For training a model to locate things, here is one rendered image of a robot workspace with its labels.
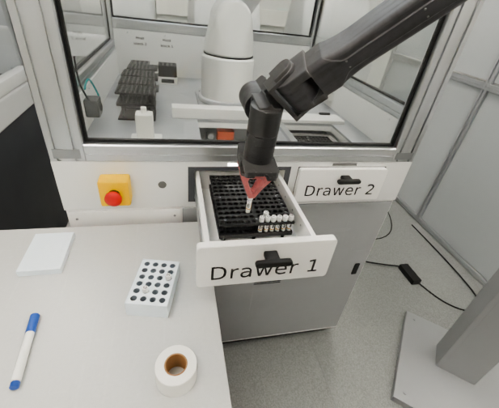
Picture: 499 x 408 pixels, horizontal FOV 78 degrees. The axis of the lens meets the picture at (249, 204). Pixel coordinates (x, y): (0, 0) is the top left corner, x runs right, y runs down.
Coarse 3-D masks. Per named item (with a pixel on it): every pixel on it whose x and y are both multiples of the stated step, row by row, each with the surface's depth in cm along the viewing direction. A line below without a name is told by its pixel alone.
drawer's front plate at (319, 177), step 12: (300, 168) 89; (312, 168) 89; (324, 168) 90; (336, 168) 91; (348, 168) 91; (360, 168) 92; (372, 168) 93; (384, 168) 94; (300, 180) 89; (312, 180) 90; (324, 180) 91; (336, 180) 92; (372, 180) 95; (300, 192) 92; (348, 192) 96; (360, 192) 97; (372, 192) 98
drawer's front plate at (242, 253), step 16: (224, 240) 59; (240, 240) 60; (256, 240) 60; (272, 240) 61; (288, 240) 61; (304, 240) 62; (320, 240) 63; (336, 240) 63; (208, 256) 58; (224, 256) 59; (240, 256) 60; (256, 256) 61; (288, 256) 63; (304, 256) 64; (320, 256) 65; (208, 272) 61; (240, 272) 63; (256, 272) 64; (272, 272) 65; (288, 272) 66; (304, 272) 67; (320, 272) 68
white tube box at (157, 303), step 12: (144, 264) 70; (156, 264) 70; (168, 264) 70; (144, 276) 67; (156, 276) 67; (132, 288) 63; (156, 288) 64; (168, 288) 64; (132, 300) 61; (144, 300) 63; (156, 300) 62; (168, 300) 62; (132, 312) 62; (144, 312) 62; (156, 312) 62; (168, 312) 63
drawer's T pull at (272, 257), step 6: (264, 252) 60; (270, 252) 60; (276, 252) 61; (264, 258) 60; (270, 258) 59; (276, 258) 59; (282, 258) 59; (288, 258) 59; (258, 264) 57; (264, 264) 58; (270, 264) 58; (276, 264) 58; (282, 264) 59; (288, 264) 59
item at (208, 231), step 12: (204, 180) 89; (204, 192) 89; (288, 192) 83; (204, 204) 84; (288, 204) 83; (204, 216) 70; (300, 216) 75; (204, 228) 67; (216, 228) 76; (300, 228) 75; (204, 240) 64; (216, 240) 73
